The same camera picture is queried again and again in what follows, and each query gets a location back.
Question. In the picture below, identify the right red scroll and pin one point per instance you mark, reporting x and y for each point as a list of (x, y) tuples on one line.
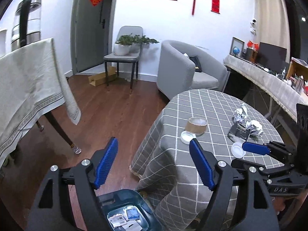
[(215, 7)]

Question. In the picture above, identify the glass electric kettle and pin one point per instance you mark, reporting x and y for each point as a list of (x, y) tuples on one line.
[(27, 24)]

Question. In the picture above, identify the dark blue trash bin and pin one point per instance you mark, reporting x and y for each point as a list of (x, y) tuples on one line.
[(126, 210)]

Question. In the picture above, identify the white plastic lid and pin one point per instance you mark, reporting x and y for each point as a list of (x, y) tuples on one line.
[(186, 137), (237, 150)]

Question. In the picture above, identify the beige fringed desk cloth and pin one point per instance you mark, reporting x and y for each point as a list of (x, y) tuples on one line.
[(286, 97)]

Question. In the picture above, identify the grey checked tablecloth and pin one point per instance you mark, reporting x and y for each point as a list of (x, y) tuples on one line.
[(163, 164)]

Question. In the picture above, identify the beige patterned tablecloth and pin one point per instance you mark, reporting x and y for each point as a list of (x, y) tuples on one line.
[(32, 84)]

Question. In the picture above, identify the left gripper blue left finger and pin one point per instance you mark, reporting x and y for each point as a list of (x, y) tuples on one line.
[(106, 162)]

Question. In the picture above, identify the black monitor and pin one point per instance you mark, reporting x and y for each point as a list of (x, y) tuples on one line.
[(271, 57)]

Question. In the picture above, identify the black patterned wrapper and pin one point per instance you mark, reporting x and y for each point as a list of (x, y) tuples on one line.
[(238, 133)]

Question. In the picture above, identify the black table leg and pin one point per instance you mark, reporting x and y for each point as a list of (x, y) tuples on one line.
[(51, 119)]

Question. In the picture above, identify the framed globe picture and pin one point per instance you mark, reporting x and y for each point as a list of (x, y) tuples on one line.
[(237, 47)]

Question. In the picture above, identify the grey dining chair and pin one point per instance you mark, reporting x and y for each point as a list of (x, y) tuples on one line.
[(132, 57)]

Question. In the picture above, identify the beige curtain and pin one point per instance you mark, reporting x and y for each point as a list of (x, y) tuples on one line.
[(272, 25)]

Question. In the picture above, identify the brown tape roll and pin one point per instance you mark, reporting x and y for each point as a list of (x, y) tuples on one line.
[(197, 125)]

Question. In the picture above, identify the potted green plant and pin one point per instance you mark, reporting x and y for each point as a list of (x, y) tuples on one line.
[(123, 44)]

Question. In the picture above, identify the white security camera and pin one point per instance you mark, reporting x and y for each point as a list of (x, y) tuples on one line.
[(253, 25)]

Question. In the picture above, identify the flat cardboard box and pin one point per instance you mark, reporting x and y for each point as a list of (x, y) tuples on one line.
[(100, 78)]

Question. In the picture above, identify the foil paper ball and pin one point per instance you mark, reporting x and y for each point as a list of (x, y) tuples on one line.
[(240, 114)]

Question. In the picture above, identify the grey armchair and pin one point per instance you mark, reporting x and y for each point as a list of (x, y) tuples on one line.
[(183, 67)]

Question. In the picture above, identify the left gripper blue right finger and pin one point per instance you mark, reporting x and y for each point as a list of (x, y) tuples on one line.
[(204, 168)]

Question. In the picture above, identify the grey door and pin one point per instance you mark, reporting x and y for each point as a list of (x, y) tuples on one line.
[(89, 34)]

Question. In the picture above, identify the white paper ball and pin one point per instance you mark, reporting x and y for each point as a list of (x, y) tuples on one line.
[(255, 128)]

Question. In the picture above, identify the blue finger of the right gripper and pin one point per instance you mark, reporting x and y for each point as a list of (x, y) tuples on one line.
[(255, 148)]

